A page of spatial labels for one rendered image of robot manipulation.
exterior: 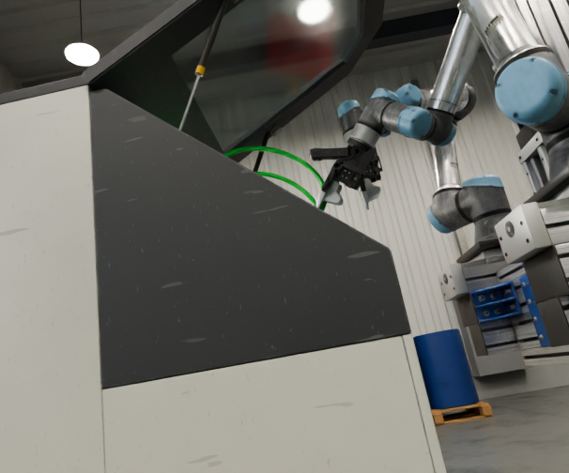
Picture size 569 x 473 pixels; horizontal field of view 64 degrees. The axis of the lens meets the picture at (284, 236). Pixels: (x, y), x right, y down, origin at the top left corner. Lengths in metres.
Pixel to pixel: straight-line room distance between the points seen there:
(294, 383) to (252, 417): 0.09
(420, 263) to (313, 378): 7.27
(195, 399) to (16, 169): 0.65
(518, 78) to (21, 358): 1.10
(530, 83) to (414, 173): 7.61
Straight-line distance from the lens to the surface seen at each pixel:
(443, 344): 5.97
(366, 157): 1.26
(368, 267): 0.87
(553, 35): 1.49
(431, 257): 8.09
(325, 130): 8.81
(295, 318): 0.85
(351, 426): 0.85
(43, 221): 1.09
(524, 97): 1.02
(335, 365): 0.85
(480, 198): 1.55
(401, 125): 1.21
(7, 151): 1.22
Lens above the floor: 0.75
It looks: 18 degrees up
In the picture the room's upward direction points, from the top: 10 degrees counter-clockwise
